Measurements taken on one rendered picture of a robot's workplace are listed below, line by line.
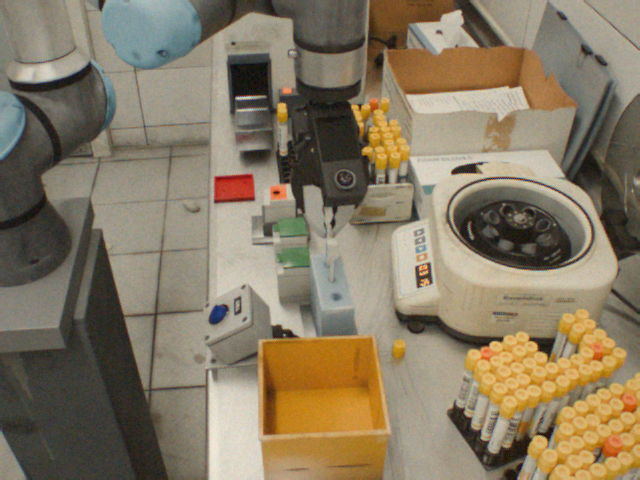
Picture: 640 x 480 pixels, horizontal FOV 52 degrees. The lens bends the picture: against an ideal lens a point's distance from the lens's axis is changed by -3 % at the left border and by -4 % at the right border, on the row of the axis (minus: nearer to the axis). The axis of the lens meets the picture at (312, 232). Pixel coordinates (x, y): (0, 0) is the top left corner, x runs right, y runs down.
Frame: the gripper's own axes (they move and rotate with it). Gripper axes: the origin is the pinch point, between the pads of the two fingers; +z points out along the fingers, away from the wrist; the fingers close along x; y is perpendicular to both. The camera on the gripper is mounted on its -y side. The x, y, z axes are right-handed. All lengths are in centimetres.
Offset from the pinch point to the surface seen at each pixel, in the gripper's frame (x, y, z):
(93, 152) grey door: 68, 185, 101
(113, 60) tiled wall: 54, 191, 62
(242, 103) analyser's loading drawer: 8, 51, 9
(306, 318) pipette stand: 2.9, -0.6, 14.1
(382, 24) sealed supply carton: -29, 94, 13
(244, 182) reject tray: 9.1, 33.2, 15.0
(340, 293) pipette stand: -0.6, -5.5, 5.1
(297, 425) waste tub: 6.2, -17.3, 14.3
